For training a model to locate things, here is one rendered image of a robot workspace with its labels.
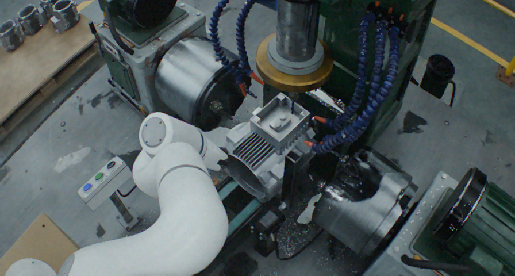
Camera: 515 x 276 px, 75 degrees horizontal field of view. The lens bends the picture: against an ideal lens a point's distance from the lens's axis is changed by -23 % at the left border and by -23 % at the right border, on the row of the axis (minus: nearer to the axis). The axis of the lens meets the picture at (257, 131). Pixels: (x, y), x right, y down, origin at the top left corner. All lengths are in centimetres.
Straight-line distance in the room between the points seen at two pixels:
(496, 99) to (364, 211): 231
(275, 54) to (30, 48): 261
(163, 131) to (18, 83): 236
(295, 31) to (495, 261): 65
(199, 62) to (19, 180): 88
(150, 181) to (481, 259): 68
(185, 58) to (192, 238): 80
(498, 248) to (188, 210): 63
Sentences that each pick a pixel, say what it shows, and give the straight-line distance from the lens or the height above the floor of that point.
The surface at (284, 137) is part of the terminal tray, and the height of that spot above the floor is 114.
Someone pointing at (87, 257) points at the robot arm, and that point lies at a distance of 51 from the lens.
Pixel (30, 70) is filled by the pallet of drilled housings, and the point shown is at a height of 15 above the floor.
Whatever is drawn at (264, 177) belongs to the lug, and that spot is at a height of 109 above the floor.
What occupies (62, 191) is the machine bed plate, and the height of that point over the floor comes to 80.
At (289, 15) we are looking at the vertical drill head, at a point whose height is 149.
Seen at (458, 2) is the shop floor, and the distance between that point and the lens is 398.
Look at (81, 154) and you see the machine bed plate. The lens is 158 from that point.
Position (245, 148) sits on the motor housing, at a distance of 110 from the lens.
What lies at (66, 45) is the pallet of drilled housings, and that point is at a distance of 313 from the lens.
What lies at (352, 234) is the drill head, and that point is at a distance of 104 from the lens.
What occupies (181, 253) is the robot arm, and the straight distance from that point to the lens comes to 51.
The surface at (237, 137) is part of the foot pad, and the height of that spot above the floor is 108.
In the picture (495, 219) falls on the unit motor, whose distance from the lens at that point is 87.
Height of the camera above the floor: 203
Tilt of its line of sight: 56 degrees down
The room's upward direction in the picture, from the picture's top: straight up
